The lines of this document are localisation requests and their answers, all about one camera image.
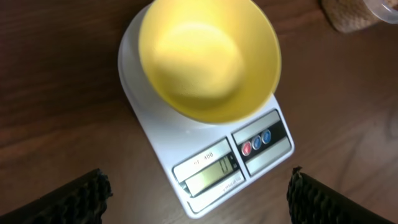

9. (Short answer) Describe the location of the white digital kitchen scale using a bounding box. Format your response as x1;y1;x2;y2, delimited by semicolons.
118;10;295;218

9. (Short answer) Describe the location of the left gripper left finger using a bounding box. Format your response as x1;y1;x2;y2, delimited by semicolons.
1;169;113;224

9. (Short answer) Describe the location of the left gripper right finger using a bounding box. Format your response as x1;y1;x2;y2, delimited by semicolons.
287;166;393;224

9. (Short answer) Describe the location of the yellow plastic bowl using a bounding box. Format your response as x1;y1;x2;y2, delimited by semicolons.
139;0;282;124

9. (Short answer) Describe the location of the clear container of soybeans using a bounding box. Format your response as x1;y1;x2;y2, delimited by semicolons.
319;0;397;33

